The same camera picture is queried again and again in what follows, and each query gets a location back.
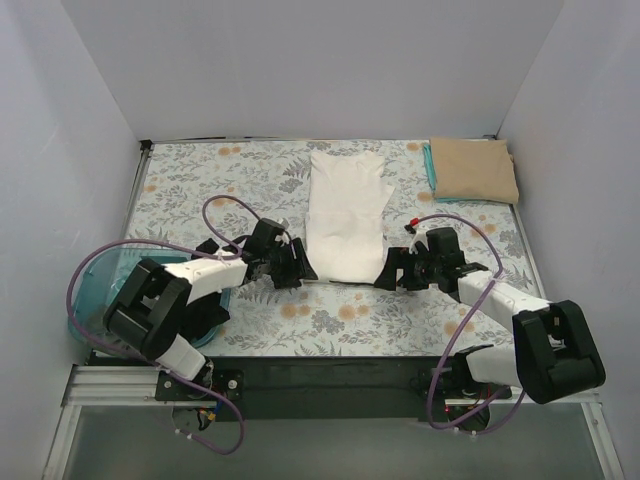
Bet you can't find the white t shirt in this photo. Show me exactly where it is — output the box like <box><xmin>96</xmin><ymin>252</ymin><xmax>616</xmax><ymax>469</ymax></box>
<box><xmin>305</xmin><ymin>152</ymin><xmax>394</xmax><ymax>284</ymax></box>

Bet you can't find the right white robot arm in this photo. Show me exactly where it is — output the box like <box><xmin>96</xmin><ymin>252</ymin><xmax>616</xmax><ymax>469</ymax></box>
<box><xmin>374</xmin><ymin>227</ymin><xmax>606</xmax><ymax>404</ymax></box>

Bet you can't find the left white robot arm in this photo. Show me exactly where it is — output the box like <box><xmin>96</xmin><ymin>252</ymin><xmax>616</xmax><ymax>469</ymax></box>
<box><xmin>103</xmin><ymin>218</ymin><xmax>318</xmax><ymax>400</ymax></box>

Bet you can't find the floral table cloth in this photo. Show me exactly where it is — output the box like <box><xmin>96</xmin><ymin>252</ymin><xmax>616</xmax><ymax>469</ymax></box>
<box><xmin>127</xmin><ymin>140</ymin><xmax>543</xmax><ymax>356</ymax></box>

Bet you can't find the folded tan t shirt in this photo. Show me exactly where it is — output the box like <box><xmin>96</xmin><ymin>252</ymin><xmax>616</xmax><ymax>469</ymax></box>
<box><xmin>429</xmin><ymin>137</ymin><xmax>519</xmax><ymax>204</ymax></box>

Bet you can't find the folded teal t shirt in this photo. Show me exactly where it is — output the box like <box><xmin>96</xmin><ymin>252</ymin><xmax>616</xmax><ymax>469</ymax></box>
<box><xmin>423</xmin><ymin>137</ymin><xmax>483</xmax><ymax>203</ymax></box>

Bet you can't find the teal plastic basket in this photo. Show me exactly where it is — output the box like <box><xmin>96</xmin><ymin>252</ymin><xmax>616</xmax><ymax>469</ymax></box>
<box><xmin>67</xmin><ymin>247</ymin><xmax>232</xmax><ymax>354</ymax></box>

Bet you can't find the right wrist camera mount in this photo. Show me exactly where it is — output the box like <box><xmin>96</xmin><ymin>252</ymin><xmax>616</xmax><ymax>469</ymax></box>
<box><xmin>404</xmin><ymin>218</ymin><xmax>428</xmax><ymax>254</ymax></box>

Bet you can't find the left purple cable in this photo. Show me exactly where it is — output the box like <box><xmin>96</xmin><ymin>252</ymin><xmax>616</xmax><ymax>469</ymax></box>
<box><xmin>67</xmin><ymin>195</ymin><xmax>262</xmax><ymax>455</ymax></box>

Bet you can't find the purple cable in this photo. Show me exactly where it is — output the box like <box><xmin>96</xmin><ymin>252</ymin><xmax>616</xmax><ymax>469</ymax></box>
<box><xmin>407</xmin><ymin>213</ymin><xmax>526</xmax><ymax>436</ymax></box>
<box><xmin>67</xmin><ymin>195</ymin><xmax>262</xmax><ymax>455</ymax></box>

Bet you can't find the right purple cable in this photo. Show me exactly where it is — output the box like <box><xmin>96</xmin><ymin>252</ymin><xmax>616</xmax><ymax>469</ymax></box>
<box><xmin>407</xmin><ymin>213</ymin><xmax>526</xmax><ymax>436</ymax></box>

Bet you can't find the aluminium frame rail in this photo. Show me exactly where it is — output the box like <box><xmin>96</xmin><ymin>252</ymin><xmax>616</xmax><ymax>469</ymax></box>
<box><xmin>43</xmin><ymin>366</ymin><xmax>624</xmax><ymax>479</ymax></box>

